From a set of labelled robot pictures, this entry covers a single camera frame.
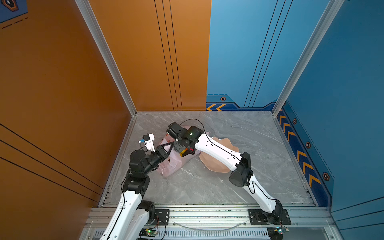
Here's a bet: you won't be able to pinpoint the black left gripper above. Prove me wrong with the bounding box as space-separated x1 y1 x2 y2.
142 142 173 179

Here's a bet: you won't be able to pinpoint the pink printed plastic bag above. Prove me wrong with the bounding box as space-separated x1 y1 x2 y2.
158 126 205 177

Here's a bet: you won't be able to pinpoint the green yellow cucumber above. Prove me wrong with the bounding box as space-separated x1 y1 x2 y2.
180 148 192 158

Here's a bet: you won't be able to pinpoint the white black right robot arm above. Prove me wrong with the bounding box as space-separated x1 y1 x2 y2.
167 122 284 225

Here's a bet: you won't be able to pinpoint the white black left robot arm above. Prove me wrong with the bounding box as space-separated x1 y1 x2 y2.
101 143 173 240

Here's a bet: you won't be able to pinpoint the beige wavy fruit plate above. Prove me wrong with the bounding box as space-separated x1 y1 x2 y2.
197 137 241 173

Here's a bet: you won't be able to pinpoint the left green circuit board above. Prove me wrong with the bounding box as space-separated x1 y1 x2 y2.
139 229 159 239

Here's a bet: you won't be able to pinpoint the green circuit board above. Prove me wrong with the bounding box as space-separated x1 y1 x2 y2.
274 227 289 235
139 229 159 239

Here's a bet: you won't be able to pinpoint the right green circuit board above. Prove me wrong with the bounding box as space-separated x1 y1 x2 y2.
274 227 289 235

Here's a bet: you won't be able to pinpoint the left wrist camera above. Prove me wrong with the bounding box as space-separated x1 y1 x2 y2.
139 134 156 152

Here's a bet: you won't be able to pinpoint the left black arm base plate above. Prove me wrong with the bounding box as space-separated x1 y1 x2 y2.
149 208 170 226

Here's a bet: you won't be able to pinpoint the aluminium front rail frame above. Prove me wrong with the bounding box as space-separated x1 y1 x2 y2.
80 204 342 240

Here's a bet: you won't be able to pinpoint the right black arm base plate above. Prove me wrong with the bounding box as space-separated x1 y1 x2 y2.
248 209 292 226

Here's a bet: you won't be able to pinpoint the left aluminium corner post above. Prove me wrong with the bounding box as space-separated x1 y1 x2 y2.
75 0 137 117

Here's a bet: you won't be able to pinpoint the aluminium corner post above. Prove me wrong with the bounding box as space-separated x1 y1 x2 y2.
272 0 345 117
75 0 137 117

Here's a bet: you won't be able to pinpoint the right aluminium corner post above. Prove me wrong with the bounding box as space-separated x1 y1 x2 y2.
272 0 345 117

